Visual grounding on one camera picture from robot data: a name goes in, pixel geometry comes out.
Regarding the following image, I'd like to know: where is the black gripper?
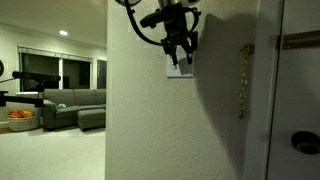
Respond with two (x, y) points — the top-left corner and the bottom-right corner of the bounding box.
(140, 3), (201, 69)

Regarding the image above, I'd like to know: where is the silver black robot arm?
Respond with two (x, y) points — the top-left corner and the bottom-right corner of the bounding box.
(115, 0), (201, 67)

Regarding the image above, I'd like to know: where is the dark narrow right window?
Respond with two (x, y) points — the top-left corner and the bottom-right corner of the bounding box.
(97, 60), (107, 89)

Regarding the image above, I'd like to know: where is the dark window with blinds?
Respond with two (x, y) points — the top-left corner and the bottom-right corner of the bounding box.
(18, 46), (92, 89)

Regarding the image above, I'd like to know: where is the grey sectional sofa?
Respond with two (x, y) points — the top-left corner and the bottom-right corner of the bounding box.
(42, 89), (106, 130)

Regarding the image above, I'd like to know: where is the recessed ceiling light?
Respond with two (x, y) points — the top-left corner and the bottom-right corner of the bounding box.
(59, 30), (68, 36)

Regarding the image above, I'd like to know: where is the white door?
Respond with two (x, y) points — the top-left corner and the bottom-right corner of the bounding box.
(267, 0), (320, 180)

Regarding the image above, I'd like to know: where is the woven basket with orange items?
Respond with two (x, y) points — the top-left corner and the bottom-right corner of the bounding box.
(8, 109), (39, 132)

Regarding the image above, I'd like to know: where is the white wall switch plate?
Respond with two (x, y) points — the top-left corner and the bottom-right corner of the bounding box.
(166, 46), (194, 78)

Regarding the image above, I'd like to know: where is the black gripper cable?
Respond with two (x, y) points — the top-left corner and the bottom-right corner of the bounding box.
(123, 0), (165, 47)

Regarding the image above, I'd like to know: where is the brass door chain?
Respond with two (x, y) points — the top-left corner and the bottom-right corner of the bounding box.
(237, 43), (256, 120)

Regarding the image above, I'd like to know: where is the black camera on stand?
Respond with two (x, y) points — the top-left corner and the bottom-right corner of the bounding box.
(0, 70), (62, 108)

